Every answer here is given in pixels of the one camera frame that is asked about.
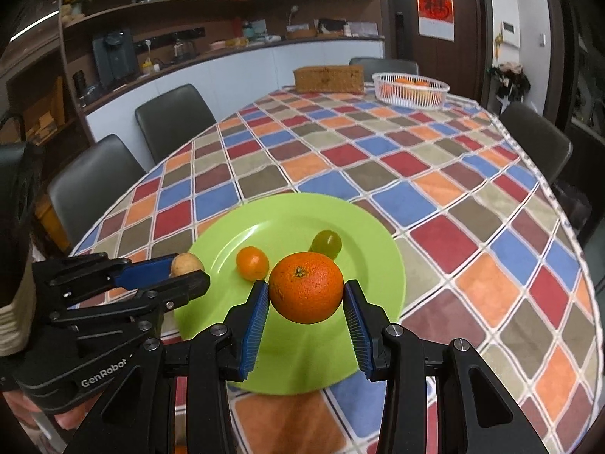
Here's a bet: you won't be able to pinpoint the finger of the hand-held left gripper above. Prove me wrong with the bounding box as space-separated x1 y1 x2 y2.
47 271 211 341
32 253 179 301

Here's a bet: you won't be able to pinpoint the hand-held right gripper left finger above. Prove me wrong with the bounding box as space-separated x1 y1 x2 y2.
64 280 271 454

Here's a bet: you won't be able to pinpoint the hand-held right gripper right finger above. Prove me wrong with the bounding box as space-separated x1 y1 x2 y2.
343 280 551 454

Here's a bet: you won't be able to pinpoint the tan round longan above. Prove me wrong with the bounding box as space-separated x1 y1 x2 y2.
170 253 205 279

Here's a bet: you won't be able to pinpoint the large orange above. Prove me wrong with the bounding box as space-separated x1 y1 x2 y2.
268 252 345 325

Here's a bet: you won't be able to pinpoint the green plate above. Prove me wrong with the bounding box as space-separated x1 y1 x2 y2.
174 193 406 394

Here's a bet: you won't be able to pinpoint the person's left hand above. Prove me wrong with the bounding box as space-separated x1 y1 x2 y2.
2 388 98 442

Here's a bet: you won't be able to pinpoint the small orange tomato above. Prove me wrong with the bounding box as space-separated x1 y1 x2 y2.
236 246 270 281

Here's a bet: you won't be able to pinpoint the grey dining chair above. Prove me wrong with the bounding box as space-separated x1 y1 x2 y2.
349 57 420 76
47 134 147 247
135 84 217 164
498 101 574 185

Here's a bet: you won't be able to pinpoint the green grape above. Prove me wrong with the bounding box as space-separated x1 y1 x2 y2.
309 230 342 260

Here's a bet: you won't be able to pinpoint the black coffee machine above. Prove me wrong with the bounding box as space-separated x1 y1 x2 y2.
92 28 140 90

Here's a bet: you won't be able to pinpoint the glass kettle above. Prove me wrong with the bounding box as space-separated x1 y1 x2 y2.
172 33 195 61

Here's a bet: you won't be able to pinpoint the white plastic basket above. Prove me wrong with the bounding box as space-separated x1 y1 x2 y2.
372 72 450 109

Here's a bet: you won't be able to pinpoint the brown woven box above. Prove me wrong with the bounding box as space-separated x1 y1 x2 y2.
293 64 365 95

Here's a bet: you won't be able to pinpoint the dark wooden door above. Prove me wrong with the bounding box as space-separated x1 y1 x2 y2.
383 0 497 114

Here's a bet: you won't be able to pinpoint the dark dried flower bunch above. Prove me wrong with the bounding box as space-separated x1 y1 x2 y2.
487 64 532 105

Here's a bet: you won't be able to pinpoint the wooden wall shelf unit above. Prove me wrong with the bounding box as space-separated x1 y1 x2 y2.
59 0 386 114

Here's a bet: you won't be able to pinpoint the red wall calendar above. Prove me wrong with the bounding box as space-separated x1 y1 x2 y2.
414 0 455 42

